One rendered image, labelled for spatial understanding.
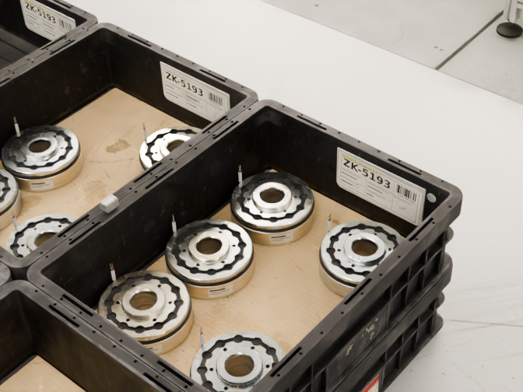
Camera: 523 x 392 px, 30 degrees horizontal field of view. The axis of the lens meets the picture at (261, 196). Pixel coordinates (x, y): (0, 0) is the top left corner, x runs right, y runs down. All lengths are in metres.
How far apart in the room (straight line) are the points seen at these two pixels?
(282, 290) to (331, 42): 0.74
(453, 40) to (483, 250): 1.77
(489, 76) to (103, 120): 1.74
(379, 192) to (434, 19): 2.04
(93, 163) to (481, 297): 0.54
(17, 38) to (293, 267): 0.67
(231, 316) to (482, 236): 0.44
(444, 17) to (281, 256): 2.11
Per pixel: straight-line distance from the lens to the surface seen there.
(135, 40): 1.37
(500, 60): 3.03
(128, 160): 1.32
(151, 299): 1.10
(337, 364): 1.03
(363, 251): 1.15
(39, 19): 1.54
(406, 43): 3.06
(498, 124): 1.60
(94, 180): 1.30
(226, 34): 1.80
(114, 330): 0.98
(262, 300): 1.12
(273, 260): 1.16
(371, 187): 1.18
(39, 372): 1.09
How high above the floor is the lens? 1.66
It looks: 42 degrees down
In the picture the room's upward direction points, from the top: 2 degrees counter-clockwise
